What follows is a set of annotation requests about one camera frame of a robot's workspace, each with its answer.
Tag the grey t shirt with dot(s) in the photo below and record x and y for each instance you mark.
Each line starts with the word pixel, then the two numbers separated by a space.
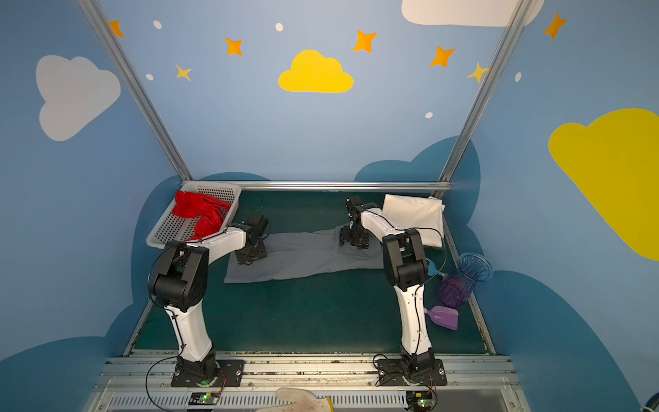
pixel 298 255

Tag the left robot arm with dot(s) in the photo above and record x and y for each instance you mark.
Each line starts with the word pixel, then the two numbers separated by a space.
pixel 179 285

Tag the white work glove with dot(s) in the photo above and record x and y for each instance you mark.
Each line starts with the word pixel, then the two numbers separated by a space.
pixel 298 400

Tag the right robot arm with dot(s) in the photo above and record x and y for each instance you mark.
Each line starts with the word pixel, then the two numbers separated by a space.
pixel 406 268

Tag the red t shirt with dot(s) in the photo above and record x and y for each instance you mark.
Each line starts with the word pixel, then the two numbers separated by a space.
pixel 209 211

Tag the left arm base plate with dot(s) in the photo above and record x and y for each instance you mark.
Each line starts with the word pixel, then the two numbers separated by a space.
pixel 231 372

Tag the white plastic laundry basket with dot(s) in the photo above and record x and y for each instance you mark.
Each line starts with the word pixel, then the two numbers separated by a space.
pixel 171 227

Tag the folded white t shirt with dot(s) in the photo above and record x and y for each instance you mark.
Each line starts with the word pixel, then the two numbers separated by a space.
pixel 423 214

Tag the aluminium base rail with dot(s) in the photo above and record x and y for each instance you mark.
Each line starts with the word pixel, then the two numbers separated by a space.
pixel 143 383

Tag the left circuit board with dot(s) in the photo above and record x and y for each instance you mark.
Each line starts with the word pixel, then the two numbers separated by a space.
pixel 206 399

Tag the horizontal aluminium frame bar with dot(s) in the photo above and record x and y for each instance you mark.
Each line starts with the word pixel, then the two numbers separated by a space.
pixel 340 186

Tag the left aluminium frame post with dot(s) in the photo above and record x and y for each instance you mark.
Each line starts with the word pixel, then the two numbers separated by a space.
pixel 102 27

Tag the circuit board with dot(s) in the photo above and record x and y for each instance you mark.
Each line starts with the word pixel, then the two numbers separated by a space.
pixel 206 399
pixel 420 401

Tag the right aluminium frame post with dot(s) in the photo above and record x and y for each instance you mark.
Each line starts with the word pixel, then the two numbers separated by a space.
pixel 501 57

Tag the purple scoop pink handle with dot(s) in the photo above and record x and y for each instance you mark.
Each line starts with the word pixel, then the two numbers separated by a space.
pixel 443 316

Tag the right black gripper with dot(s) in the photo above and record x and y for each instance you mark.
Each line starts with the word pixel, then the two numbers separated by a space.
pixel 354 237

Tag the right circuit board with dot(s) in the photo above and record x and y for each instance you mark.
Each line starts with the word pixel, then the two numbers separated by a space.
pixel 420 401

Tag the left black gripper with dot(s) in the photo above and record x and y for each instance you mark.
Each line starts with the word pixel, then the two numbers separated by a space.
pixel 250 251

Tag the aluminium frame post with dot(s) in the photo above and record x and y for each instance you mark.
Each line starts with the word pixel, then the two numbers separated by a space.
pixel 102 27
pixel 501 57

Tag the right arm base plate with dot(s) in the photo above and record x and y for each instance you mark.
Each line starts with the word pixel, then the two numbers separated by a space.
pixel 394 372

